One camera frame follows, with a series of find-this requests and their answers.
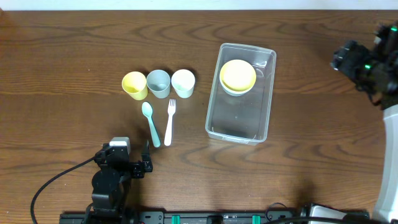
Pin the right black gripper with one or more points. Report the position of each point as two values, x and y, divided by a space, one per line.
347 55

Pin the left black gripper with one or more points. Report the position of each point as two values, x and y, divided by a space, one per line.
125 166

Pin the teal plastic spoon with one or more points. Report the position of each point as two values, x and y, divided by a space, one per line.
147 111

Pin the white plastic fork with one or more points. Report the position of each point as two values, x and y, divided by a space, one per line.
171 111

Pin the yellow plastic cup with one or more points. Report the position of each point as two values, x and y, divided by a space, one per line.
135 85

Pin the grey plastic cup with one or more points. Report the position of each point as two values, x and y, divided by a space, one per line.
158 82

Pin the white plastic cup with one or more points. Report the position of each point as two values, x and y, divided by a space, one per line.
183 82

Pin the clear plastic container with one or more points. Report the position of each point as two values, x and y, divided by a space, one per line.
245 118

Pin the white plastic bowl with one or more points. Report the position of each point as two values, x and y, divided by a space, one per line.
234 92

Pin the yellow plastic bowl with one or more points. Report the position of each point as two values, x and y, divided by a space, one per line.
238 75

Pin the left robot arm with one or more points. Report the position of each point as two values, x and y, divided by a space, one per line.
111 184

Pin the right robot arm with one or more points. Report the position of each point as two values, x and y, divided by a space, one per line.
385 210

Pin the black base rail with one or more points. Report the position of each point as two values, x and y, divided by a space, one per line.
181 218

